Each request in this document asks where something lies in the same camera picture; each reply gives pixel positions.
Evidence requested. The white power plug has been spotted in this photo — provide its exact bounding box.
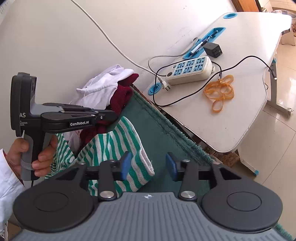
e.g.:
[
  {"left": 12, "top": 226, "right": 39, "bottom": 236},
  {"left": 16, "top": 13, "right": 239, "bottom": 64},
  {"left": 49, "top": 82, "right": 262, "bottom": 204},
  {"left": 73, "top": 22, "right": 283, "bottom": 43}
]
[{"left": 159, "top": 79, "right": 171, "bottom": 91}]

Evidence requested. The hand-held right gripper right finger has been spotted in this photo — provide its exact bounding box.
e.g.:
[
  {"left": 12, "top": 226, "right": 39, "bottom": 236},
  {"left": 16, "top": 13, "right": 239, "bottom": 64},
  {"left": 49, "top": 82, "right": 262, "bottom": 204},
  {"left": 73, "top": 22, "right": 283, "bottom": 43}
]
[{"left": 166, "top": 152, "right": 242, "bottom": 201}]

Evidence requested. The green white striped shirt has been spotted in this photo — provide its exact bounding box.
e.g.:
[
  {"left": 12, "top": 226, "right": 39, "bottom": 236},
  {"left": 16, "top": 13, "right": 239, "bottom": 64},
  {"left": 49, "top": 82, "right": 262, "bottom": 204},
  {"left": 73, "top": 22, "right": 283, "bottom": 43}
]
[{"left": 45, "top": 116, "right": 155, "bottom": 197}]

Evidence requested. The white desk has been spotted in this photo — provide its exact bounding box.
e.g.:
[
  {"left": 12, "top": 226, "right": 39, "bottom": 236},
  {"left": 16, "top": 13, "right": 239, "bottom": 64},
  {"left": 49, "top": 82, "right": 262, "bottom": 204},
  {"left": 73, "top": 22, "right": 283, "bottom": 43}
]
[{"left": 143, "top": 11, "right": 293, "bottom": 178}]

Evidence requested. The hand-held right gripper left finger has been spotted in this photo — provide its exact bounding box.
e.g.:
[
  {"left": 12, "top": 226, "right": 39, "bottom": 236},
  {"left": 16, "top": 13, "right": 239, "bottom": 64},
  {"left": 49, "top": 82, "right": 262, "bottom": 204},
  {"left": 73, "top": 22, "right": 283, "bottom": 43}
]
[{"left": 50, "top": 151, "right": 133, "bottom": 202}]

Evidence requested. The white black pen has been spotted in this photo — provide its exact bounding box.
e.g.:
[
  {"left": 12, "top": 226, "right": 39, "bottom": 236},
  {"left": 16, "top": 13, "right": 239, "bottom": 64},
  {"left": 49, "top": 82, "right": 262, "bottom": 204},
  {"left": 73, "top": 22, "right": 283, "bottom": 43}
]
[{"left": 191, "top": 41, "right": 207, "bottom": 57}]

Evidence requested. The dark red garment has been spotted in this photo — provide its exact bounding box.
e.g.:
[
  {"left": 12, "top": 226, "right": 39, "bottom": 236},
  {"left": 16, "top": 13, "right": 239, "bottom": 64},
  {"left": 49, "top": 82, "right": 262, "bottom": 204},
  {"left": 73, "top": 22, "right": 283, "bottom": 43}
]
[{"left": 80, "top": 74, "right": 139, "bottom": 145}]

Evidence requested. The pile of orange rubber bands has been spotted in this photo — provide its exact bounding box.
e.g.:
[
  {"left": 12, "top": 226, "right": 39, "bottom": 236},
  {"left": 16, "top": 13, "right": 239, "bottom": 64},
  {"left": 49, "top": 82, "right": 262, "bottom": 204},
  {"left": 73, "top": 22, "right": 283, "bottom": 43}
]
[{"left": 203, "top": 75, "right": 235, "bottom": 114}]

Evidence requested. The person's left hand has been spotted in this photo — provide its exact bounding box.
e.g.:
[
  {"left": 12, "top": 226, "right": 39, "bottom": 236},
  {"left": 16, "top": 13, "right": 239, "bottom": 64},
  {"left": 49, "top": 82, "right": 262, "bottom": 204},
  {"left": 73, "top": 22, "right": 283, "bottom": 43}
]
[{"left": 7, "top": 136, "right": 58, "bottom": 176}]

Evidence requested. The white garment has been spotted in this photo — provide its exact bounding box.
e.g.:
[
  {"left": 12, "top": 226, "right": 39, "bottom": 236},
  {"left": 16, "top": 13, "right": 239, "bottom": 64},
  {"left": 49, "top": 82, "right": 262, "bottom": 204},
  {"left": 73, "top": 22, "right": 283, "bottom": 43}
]
[{"left": 69, "top": 64, "right": 135, "bottom": 149}]

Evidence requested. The grey wall cable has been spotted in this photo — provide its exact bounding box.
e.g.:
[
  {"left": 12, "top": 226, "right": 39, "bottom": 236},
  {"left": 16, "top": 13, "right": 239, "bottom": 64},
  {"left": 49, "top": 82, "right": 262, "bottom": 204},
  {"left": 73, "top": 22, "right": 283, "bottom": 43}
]
[{"left": 70, "top": 0, "right": 199, "bottom": 76}]

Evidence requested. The blue pen tray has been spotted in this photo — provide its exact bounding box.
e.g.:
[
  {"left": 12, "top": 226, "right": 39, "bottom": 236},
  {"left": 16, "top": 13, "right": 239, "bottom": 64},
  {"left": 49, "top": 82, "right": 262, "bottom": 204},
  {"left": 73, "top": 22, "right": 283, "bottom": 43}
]
[{"left": 183, "top": 27, "right": 226, "bottom": 59}]

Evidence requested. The green table cloth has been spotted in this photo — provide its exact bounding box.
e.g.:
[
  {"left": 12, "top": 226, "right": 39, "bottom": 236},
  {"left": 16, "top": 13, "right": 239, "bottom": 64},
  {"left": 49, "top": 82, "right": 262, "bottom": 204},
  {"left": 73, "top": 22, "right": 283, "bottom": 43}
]
[{"left": 87, "top": 89, "right": 288, "bottom": 241}]

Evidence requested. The white blue power strip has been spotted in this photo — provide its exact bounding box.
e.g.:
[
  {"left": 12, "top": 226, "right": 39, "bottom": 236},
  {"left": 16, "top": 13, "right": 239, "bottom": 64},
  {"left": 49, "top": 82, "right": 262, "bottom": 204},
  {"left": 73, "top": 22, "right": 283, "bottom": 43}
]
[{"left": 166, "top": 56, "right": 216, "bottom": 86}]

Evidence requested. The person's left forearm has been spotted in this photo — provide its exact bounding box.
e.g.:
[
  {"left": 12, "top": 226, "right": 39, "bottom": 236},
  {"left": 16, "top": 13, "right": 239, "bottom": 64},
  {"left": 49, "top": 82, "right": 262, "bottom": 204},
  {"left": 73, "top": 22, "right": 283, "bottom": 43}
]
[{"left": 0, "top": 148, "right": 26, "bottom": 234}]

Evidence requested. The black cable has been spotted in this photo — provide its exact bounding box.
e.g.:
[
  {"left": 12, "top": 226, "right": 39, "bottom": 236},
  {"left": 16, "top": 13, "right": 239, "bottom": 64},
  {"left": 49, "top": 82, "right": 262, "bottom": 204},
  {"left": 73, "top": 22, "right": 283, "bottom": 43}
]
[{"left": 153, "top": 55, "right": 278, "bottom": 107}]

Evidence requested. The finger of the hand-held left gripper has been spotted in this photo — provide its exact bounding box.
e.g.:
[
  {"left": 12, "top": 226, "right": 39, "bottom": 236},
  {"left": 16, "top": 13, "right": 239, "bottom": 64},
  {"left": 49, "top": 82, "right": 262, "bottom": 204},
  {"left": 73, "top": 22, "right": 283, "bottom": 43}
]
[{"left": 43, "top": 103, "right": 118, "bottom": 123}]

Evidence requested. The black charger adapter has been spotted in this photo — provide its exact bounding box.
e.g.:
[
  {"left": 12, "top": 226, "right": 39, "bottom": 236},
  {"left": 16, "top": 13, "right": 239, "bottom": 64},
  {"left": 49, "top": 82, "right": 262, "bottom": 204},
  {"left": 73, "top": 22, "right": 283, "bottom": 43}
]
[{"left": 203, "top": 42, "right": 223, "bottom": 58}]

